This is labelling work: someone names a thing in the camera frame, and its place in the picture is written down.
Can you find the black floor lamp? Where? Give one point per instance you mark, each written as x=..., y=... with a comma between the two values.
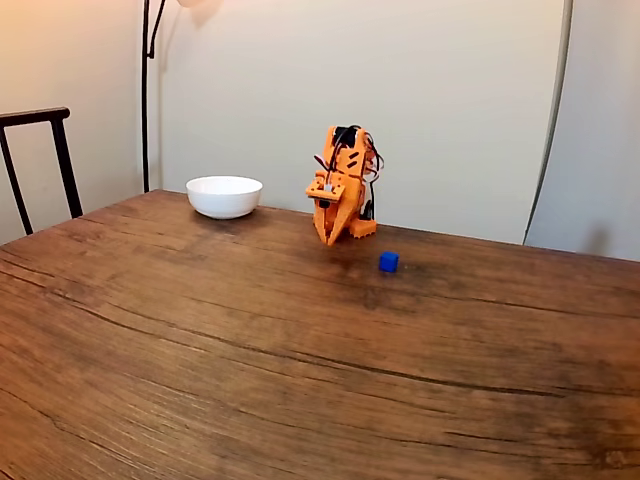
x=145, y=125

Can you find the black chair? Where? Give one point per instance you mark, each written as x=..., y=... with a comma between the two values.
x=61, y=150

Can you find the blue cube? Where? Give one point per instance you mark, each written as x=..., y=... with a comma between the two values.
x=388, y=263

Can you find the white bowl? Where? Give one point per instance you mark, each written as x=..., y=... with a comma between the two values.
x=224, y=197

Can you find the orange camera mount with camera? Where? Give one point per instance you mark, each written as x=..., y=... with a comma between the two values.
x=320, y=190

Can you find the grey vertical pipe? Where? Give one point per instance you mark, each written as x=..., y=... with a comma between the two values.
x=568, y=20

